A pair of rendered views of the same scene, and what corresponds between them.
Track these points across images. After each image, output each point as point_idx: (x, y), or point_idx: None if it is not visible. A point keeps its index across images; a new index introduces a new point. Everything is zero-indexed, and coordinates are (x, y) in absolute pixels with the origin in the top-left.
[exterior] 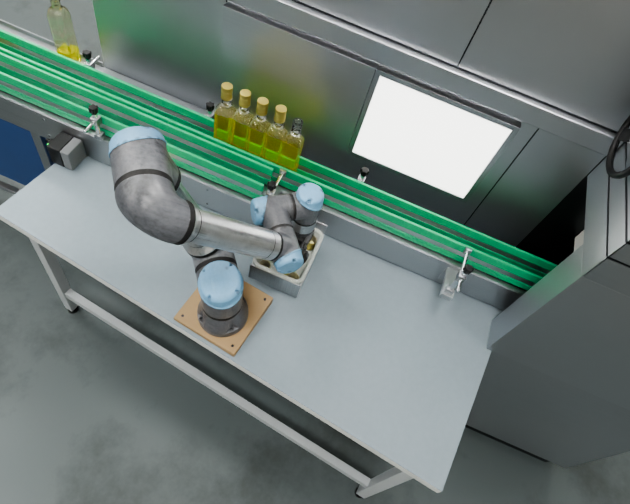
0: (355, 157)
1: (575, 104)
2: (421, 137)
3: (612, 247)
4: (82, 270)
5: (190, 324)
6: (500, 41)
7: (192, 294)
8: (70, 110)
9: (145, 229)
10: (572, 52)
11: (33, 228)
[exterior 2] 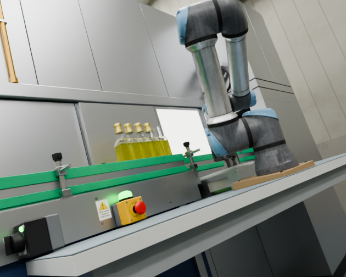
0: None
1: (197, 97)
2: (183, 131)
3: (255, 84)
4: (221, 214)
5: (289, 169)
6: (171, 83)
7: (260, 177)
8: (20, 188)
9: (241, 8)
10: (185, 81)
11: (139, 228)
